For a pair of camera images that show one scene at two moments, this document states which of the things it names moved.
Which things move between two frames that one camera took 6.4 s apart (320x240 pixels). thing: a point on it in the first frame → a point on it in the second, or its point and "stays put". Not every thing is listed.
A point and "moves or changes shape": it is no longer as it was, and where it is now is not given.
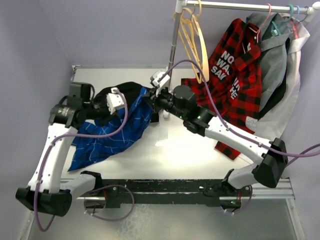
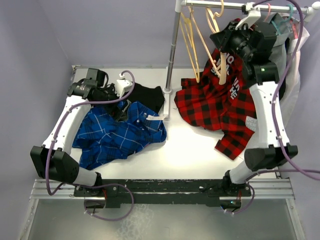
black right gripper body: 165,101 → 238,42
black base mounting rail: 126,193 stays put
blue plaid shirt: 140,117 moves or changes shape
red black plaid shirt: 235,79 stays put
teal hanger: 274,31 stays put
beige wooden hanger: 195,17 → 213,25
